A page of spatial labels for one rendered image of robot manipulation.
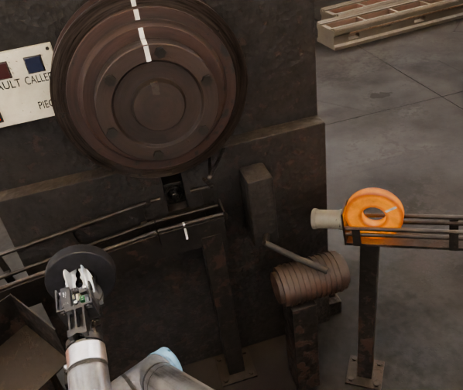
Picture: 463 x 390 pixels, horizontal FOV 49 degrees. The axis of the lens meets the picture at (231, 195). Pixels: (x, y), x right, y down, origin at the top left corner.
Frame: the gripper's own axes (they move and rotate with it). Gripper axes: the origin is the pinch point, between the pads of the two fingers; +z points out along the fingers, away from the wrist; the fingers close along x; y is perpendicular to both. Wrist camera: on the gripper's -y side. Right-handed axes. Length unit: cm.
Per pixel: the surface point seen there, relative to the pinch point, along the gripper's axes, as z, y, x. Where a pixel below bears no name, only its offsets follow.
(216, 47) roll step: 30, 27, -43
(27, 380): -11.0, -21.6, 19.7
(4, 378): -8.2, -22.6, 25.5
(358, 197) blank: 6, -11, -72
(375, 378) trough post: -18, -83, -76
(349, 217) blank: 5, -18, -70
